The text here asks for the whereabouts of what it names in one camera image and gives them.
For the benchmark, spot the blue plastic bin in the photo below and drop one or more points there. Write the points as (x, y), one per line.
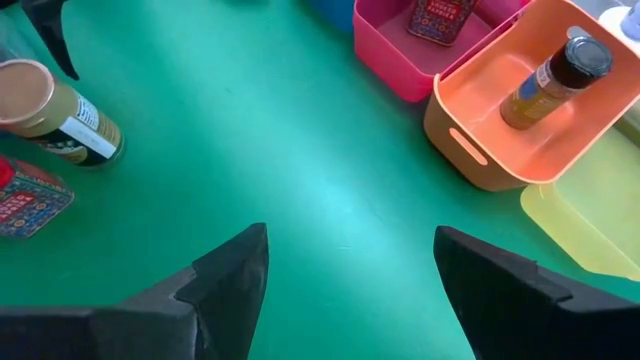
(335, 12)

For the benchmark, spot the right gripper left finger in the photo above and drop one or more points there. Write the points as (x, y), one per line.
(150, 325)

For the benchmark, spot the tan-lid seasoning jar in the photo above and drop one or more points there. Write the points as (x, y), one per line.
(65, 120)

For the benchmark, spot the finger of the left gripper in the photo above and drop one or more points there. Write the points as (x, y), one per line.
(50, 35)

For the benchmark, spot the pink plastic bin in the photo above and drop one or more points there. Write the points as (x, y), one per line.
(390, 60)

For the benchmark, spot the green table mat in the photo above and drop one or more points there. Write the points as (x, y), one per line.
(300, 150)

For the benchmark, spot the yellow plastic bin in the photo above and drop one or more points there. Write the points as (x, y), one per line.
(600, 220)

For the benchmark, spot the orange plastic bin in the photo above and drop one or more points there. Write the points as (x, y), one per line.
(470, 150)

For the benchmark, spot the black-lid spice jar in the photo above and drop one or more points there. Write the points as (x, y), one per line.
(555, 82)

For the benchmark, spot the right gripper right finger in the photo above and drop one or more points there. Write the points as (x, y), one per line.
(525, 320)

